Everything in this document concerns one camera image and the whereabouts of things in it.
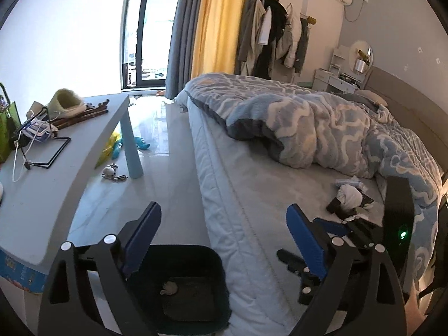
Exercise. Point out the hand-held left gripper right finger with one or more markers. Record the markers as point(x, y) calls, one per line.
point(308, 243)

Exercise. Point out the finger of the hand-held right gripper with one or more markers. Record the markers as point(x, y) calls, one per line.
point(303, 280)
point(332, 226)

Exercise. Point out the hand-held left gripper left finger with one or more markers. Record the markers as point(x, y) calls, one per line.
point(140, 239)

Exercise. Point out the black packet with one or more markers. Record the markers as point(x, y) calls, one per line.
point(334, 205)

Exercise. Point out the black wrapper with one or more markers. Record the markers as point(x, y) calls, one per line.
point(368, 203)

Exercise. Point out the white tissue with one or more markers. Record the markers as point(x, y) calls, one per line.
point(350, 196)

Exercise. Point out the white wrapper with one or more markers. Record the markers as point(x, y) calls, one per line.
point(346, 182)

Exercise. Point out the beige tissue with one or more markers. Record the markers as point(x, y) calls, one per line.
point(169, 287)

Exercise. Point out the dark teal trash bin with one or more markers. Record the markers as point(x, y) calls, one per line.
point(196, 262)

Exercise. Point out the bed mattress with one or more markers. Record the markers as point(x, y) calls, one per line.
point(252, 199)

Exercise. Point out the yellow plastic bag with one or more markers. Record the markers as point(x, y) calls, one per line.
point(109, 148)

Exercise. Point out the blue toy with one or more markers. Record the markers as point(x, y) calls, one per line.
point(138, 143)

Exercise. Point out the light blue table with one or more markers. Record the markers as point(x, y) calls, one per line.
point(52, 199)

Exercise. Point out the grey headboard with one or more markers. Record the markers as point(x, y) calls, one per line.
point(413, 112)

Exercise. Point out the blue patterned blanket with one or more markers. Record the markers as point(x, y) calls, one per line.
point(315, 122)

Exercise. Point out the grey pillow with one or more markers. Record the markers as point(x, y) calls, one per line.
point(372, 97)

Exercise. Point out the blue printed carton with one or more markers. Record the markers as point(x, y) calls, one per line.
point(21, 276)

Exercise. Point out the dark wooden sticks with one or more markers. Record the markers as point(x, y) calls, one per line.
point(91, 111)

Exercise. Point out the white vanity table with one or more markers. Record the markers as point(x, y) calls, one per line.
point(332, 80)

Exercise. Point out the small printed box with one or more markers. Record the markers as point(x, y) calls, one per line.
point(36, 129)

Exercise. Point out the yellow plush slipper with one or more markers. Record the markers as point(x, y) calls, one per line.
point(66, 103)

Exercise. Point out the round mirror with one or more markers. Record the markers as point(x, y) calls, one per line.
point(360, 50)

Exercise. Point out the green bag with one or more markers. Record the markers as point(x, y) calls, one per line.
point(5, 129)

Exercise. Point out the dark grey jacket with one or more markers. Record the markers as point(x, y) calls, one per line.
point(303, 45)

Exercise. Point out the white jacket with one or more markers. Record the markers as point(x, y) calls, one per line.
point(290, 42)

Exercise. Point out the grey curtain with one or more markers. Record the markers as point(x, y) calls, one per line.
point(182, 42)

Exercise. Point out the grey coat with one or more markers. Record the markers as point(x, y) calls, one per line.
point(246, 38)

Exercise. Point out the white shirt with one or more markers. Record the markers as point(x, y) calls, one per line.
point(265, 28)

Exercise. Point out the black coat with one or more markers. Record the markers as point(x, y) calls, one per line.
point(274, 21)

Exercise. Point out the yellow curtain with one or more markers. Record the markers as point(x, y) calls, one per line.
point(217, 24)

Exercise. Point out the black balcony door frame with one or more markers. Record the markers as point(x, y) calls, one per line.
point(140, 24)

